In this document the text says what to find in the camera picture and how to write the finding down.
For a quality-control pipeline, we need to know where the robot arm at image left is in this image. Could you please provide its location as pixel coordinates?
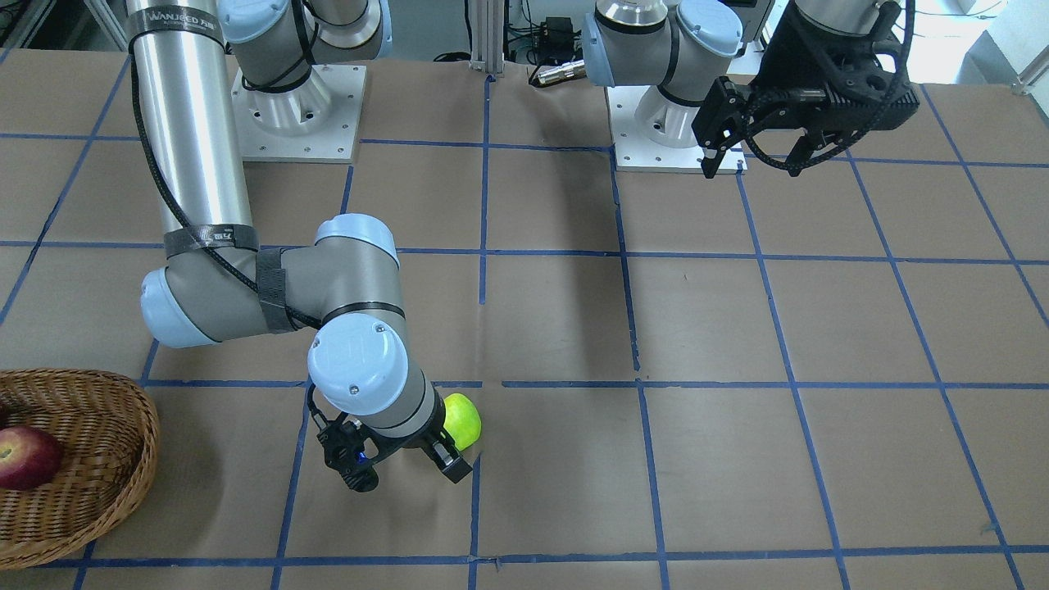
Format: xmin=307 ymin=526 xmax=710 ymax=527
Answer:
xmin=124 ymin=1 xmax=479 ymax=492

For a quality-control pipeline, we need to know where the white base plate image left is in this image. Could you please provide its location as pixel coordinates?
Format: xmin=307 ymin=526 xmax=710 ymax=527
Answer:
xmin=231 ymin=65 xmax=367 ymax=164

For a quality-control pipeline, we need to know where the green apple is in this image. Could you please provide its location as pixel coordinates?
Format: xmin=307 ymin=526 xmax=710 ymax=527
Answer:
xmin=443 ymin=392 xmax=481 ymax=451

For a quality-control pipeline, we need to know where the silver cylindrical connector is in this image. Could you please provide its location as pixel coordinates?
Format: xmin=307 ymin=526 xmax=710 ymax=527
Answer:
xmin=529 ymin=59 xmax=587 ymax=89

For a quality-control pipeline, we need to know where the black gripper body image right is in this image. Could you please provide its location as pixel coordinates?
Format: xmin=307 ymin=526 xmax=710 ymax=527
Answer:
xmin=742 ymin=4 xmax=920 ymax=165

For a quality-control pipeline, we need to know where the aluminium frame post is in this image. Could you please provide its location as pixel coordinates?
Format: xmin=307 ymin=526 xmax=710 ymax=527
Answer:
xmin=467 ymin=1 xmax=508 ymax=79

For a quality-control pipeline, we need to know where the white base plate image right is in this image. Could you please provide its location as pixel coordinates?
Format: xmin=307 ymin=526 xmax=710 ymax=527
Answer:
xmin=606 ymin=85 xmax=706 ymax=175

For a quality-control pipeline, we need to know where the white base plate image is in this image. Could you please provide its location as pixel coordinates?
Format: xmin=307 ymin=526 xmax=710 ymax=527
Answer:
xmin=231 ymin=65 xmax=367 ymax=164
xmin=606 ymin=85 xmax=706 ymax=175

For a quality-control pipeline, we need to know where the black power adapter box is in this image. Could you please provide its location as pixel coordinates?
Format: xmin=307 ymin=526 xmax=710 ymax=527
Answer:
xmin=538 ymin=16 xmax=574 ymax=52

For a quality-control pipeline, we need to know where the red apple with yellow top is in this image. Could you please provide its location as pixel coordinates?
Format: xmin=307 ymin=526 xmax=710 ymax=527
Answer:
xmin=1 ymin=425 xmax=65 ymax=492

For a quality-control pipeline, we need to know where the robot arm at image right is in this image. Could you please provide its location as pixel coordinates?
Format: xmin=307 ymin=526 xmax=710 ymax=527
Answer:
xmin=581 ymin=1 xmax=920 ymax=178

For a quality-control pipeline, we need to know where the woven wicker basket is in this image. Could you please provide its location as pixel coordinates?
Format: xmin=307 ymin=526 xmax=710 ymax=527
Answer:
xmin=1 ymin=367 xmax=160 ymax=570

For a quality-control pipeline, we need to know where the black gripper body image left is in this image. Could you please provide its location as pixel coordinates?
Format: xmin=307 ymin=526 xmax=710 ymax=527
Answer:
xmin=316 ymin=410 xmax=448 ymax=492

